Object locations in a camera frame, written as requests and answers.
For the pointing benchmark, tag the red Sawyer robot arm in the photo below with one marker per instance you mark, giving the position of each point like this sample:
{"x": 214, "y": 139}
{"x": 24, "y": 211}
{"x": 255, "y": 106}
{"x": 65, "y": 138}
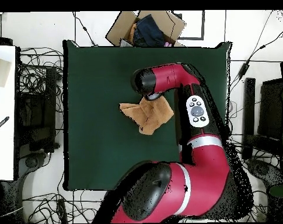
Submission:
{"x": 202, "y": 177}

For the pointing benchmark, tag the black striped tool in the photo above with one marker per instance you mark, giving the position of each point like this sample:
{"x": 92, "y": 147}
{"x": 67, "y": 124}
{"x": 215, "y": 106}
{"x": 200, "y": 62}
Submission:
{"x": 1, "y": 124}

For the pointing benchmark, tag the brown cardboard box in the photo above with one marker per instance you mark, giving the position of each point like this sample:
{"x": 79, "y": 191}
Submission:
{"x": 117, "y": 30}

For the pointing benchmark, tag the small pink item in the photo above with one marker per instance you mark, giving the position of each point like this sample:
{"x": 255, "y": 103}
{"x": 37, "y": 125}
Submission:
{"x": 168, "y": 44}

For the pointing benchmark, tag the dark green table cloth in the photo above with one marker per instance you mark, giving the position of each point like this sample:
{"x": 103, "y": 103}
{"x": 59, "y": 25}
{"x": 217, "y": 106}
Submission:
{"x": 96, "y": 70}

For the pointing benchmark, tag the black power strip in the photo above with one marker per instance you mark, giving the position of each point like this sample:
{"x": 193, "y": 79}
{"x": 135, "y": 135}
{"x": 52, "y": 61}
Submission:
{"x": 61, "y": 210}

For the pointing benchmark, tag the beige box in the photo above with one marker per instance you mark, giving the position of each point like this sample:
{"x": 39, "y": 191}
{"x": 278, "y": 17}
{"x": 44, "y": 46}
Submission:
{"x": 0, "y": 72}

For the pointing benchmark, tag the tan terry towel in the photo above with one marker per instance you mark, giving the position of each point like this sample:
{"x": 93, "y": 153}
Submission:
{"x": 152, "y": 114}

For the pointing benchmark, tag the orange cloth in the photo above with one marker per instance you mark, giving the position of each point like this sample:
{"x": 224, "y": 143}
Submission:
{"x": 132, "y": 31}

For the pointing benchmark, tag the dark blue jeans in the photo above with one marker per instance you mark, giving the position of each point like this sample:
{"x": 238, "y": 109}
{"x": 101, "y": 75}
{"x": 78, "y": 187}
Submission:
{"x": 148, "y": 30}

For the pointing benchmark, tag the white desk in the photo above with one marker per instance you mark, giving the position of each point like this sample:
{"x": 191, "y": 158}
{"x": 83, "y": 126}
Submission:
{"x": 3, "y": 140}

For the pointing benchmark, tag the black stand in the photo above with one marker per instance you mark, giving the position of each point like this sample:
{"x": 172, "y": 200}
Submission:
{"x": 50, "y": 93}
{"x": 249, "y": 105}

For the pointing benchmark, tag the black stand base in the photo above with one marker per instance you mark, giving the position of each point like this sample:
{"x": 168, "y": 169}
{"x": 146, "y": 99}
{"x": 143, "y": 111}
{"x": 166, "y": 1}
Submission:
{"x": 262, "y": 169}
{"x": 31, "y": 161}

